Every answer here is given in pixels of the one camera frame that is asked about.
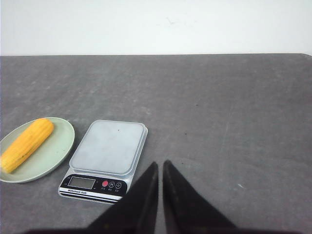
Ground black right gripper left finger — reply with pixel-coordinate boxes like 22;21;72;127
87;162;158;234

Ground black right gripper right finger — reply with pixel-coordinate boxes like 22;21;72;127
163;160;238;234

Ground yellow corn cob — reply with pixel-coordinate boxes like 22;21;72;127
0;118;54;173

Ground silver digital kitchen scale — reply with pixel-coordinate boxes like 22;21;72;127
58;120;148;204

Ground light green plate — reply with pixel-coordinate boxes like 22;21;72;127
0;117;75;183

